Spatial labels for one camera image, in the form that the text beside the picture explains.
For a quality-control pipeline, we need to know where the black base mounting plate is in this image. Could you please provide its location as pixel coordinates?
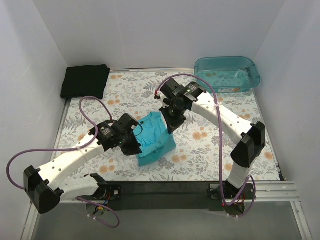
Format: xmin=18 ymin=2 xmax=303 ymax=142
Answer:
xmin=77 ymin=181 xmax=256 ymax=212

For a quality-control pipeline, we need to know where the floral patterned table mat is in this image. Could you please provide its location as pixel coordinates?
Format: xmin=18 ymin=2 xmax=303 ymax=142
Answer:
xmin=48 ymin=70 xmax=280 ymax=182

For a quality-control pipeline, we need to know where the teal transparent plastic bin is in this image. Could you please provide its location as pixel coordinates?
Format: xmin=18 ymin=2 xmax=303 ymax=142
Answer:
xmin=194 ymin=56 xmax=261 ymax=93

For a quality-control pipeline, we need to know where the turquoise t-shirt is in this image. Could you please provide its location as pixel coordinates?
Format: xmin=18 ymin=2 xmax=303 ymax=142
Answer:
xmin=133 ymin=112 xmax=177 ymax=167

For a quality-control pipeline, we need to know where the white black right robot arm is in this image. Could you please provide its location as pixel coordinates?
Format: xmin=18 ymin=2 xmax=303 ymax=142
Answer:
xmin=154 ymin=77 xmax=266 ymax=199

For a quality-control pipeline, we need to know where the aluminium frame rail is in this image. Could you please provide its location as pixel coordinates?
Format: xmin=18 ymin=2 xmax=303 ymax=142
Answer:
xmin=22 ymin=181 xmax=312 ymax=240

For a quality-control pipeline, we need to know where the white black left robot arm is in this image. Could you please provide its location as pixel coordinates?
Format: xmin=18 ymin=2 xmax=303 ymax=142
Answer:
xmin=23 ymin=113 xmax=142 ymax=214

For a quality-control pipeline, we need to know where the folded black t-shirt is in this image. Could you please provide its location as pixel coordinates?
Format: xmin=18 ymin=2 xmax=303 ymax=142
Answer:
xmin=60 ymin=64 xmax=110 ymax=100

